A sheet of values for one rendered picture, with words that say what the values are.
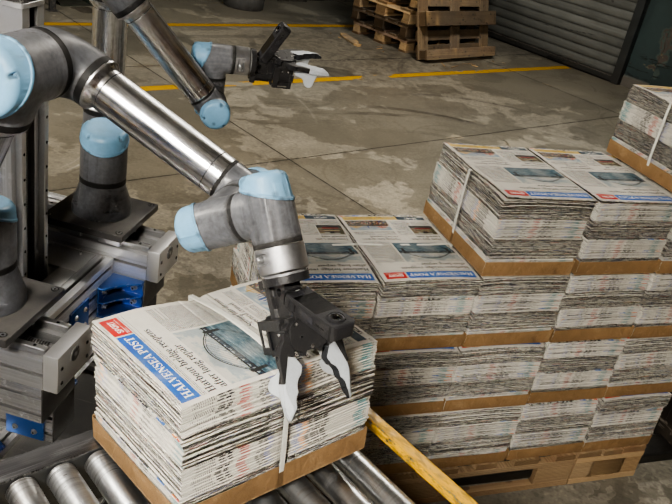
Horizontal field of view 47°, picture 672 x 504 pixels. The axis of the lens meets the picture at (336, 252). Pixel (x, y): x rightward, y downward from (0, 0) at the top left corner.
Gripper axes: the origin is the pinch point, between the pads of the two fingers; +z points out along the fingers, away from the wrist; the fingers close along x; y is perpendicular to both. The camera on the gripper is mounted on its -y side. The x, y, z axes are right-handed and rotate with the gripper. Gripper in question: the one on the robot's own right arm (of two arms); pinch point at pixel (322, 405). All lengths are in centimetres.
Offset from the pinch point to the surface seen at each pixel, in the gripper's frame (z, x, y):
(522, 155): -34, -122, 49
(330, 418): 5.6, -8.8, 11.3
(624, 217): -11, -127, 24
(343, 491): 19.4, -10.6, 14.9
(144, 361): -11.9, 18.7, 15.6
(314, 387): -1.3, -4.0, 6.9
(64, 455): 2.0, 26.2, 38.5
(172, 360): -11.0, 15.0, 14.0
